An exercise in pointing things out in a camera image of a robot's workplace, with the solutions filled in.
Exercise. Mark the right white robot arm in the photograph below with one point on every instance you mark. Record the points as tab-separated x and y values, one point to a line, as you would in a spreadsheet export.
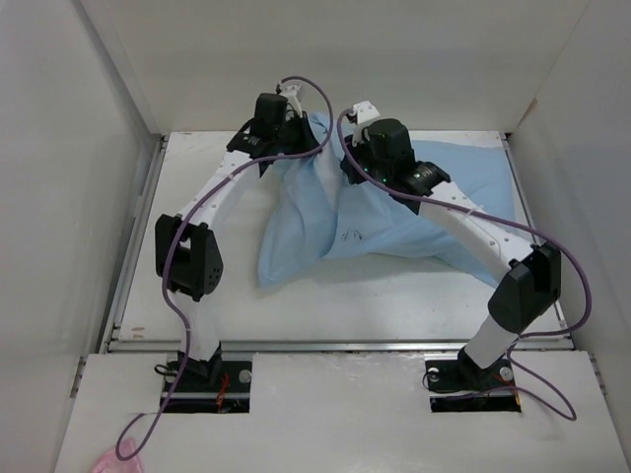
528	275

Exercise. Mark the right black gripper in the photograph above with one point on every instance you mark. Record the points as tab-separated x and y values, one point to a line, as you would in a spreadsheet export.
355	149

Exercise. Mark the aluminium front rail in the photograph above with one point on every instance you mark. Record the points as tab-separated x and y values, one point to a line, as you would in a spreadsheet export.
541	344

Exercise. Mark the pink plastic bag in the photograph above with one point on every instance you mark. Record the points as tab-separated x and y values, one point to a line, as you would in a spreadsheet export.
110	463

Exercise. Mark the white pillow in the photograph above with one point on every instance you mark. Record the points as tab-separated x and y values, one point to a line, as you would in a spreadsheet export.
330	175

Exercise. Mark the light blue pillowcase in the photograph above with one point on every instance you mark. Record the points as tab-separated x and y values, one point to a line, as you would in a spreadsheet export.
303	229

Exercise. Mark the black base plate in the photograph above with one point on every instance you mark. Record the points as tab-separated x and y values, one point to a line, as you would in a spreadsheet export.
453	376
231	374

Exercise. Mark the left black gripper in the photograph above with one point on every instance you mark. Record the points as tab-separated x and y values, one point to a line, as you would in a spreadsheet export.
309	141

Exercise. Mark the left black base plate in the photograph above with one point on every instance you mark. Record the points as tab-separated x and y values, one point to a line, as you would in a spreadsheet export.
231	374

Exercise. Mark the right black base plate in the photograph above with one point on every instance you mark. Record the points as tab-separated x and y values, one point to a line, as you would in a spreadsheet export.
453	376

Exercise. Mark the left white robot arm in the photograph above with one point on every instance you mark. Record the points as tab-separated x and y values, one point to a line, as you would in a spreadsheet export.
187	254

